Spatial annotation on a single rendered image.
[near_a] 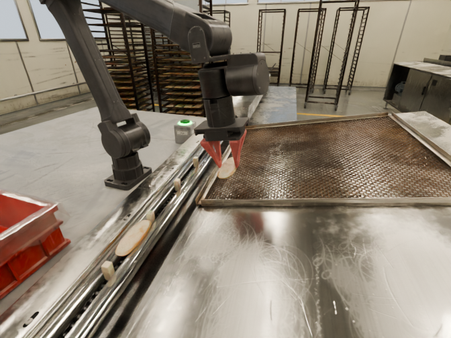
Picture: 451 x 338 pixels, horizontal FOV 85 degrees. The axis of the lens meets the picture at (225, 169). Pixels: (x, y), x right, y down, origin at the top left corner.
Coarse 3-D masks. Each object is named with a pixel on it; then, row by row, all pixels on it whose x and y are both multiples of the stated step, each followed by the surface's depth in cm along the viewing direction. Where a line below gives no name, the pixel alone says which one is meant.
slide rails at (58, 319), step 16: (192, 160) 79; (176, 176) 70; (192, 176) 70; (160, 192) 62; (176, 192) 62; (144, 240) 48; (112, 256) 44; (128, 256) 44; (96, 272) 41; (80, 288) 38; (64, 304) 36; (96, 304) 36; (64, 320) 34; (80, 320) 34; (48, 336) 32
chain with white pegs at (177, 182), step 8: (200, 160) 81; (192, 168) 76; (176, 184) 64; (168, 200) 62; (160, 208) 58; (152, 216) 52; (104, 264) 40; (112, 264) 41; (120, 264) 44; (104, 272) 40; (112, 272) 41; (104, 280) 41; (88, 304) 38; (80, 312) 36; (72, 320) 35; (64, 336) 33
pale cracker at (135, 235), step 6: (138, 222) 51; (144, 222) 51; (150, 222) 52; (132, 228) 49; (138, 228) 49; (144, 228) 49; (126, 234) 48; (132, 234) 48; (138, 234) 48; (144, 234) 48; (126, 240) 46; (132, 240) 46; (138, 240) 47; (120, 246) 45; (126, 246) 45; (132, 246) 45; (120, 252) 44; (126, 252) 44
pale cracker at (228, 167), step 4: (228, 160) 57; (232, 160) 56; (224, 164) 55; (228, 164) 54; (232, 164) 54; (220, 168) 54; (224, 168) 53; (228, 168) 53; (232, 168) 53; (236, 168) 54; (220, 172) 52; (224, 172) 51; (228, 172) 51; (232, 172) 52; (220, 176) 51; (224, 176) 51; (228, 176) 51
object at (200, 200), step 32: (256, 128) 92; (288, 128) 86; (320, 128) 81; (384, 128) 71; (224, 160) 69; (288, 160) 63; (320, 160) 60; (416, 160) 53; (448, 160) 50; (256, 192) 52; (288, 192) 50; (352, 192) 46; (416, 192) 43; (448, 192) 41
